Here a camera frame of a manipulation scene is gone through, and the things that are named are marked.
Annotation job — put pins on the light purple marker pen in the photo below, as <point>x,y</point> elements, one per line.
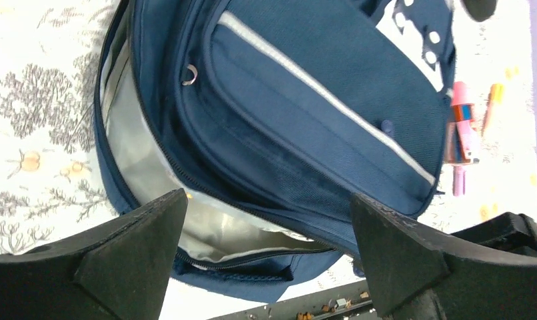
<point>459,181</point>

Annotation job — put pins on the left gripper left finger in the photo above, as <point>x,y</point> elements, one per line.
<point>117,270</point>

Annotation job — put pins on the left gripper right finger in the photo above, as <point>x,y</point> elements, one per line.
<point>417,272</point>

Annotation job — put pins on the navy blue student backpack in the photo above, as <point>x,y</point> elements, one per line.
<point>271,115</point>

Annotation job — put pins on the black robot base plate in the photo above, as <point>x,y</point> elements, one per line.
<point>348,302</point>

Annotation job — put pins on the pink glue stick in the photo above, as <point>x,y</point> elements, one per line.
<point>462,140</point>

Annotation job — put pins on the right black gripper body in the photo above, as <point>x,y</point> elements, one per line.
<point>510,232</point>

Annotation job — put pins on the orange pink highlighter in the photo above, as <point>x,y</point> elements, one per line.
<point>495,99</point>

